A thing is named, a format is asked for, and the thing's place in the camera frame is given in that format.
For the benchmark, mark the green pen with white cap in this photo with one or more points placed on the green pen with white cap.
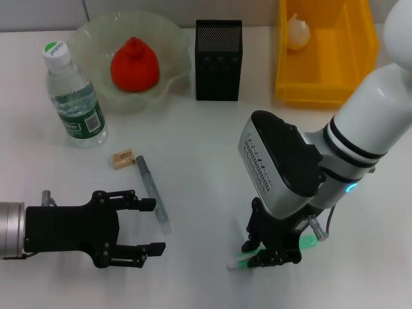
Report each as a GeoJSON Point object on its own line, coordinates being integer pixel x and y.
{"type": "Point", "coordinates": [239, 262]}

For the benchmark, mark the white paper ball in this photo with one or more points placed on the white paper ball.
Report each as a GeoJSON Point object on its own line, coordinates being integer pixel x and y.
{"type": "Point", "coordinates": [297, 33]}

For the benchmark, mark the beige eraser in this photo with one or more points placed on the beige eraser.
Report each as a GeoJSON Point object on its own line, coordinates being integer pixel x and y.
{"type": "Point", "coordinates": [123, 159]}

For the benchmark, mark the black mesh pen holder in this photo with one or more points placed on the black mesh pen holder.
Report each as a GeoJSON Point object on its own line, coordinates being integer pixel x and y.
{"type": "Point", "coordinates": [219, 77]}

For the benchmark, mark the yellow plastic bin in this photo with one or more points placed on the yellow plastic bin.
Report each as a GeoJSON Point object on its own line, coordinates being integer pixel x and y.
{"type": "Point", "coordinates": [315, 80]}

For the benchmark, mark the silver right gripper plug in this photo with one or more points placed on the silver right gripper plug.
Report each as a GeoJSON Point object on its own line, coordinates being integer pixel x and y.
{"type": "Point", "coordinates": [316, 227]}

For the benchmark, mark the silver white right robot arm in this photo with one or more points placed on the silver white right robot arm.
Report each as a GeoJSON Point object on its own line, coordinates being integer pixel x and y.
{"type": "Point", "coordinates": [370, 112]}

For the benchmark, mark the red-orange knitted toy orange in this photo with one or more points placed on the red-orange knitted toy orange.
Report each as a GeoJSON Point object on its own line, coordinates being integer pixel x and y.
{"type": "Point", "coordinates": [135, 69]}

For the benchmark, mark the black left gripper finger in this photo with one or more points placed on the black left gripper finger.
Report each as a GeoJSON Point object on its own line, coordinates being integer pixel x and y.
{"type": "Point", "coordinates": [148, 205]}
{"type": "Point", "coordinates": [157, 249]}

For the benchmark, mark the clear bottle with green label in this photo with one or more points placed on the clear bottle with green label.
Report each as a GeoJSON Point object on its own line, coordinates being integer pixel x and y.
{"type": "Point", "coordinates": [77, 122]}

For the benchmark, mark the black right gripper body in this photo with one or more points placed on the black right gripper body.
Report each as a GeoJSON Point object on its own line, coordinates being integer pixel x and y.
{"type": "Point", "coordinates": [283, 231]}

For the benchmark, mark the grey marker pen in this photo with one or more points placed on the grey marker pen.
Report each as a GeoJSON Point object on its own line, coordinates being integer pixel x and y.
{"type": "Point", "coordinates": [151, 183]}

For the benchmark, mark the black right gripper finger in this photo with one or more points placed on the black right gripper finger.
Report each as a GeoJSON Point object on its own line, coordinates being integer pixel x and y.
{"type": "Point", "coordinates": [254, 225]}
{"type": "Point", "coordinates": [280, 257]}

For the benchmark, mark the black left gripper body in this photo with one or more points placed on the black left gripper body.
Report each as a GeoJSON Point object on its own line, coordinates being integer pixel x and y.
{"type": "Point", "coordinates": [64, 228]}

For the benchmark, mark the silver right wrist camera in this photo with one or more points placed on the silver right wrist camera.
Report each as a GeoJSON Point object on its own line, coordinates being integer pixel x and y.
{"type": "Point", "coordinates": [277, 161]}

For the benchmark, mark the green glass fruit plate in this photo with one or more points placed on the green glass fruit plate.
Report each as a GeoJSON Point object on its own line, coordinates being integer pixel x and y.
{"type": "Point", "coordinates": [87, 42]}

